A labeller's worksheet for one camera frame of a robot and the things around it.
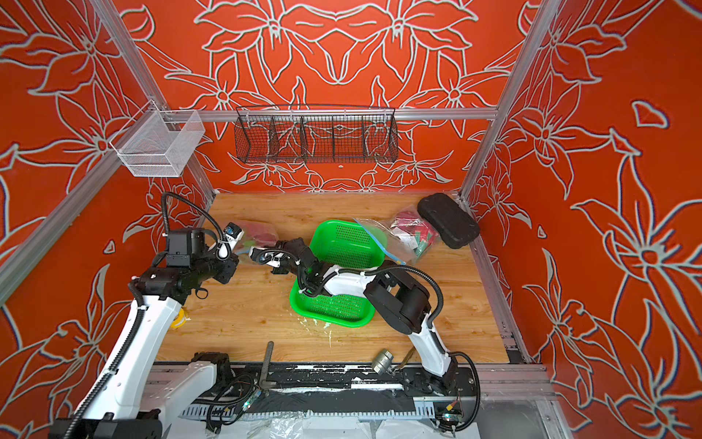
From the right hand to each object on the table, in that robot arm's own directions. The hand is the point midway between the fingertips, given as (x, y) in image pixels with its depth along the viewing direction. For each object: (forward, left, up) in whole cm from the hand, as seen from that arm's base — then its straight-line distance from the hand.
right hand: (268, 236), depth 84 cm
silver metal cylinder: (-32, -35, -14) cm, 50 cm away
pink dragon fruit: (+12, -49, -10) cm, 52 cm away
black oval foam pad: (+15, -66, -13) cm, 69 cm away
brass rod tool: (-30, -43, -17) cm, 55 cm away
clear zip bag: (+8, -46, -10) cm, 47 cm away
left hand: (-9, +8, +4) cm, 12 cm away
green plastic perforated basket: (+9, -23, -16) cm, 29 cm away
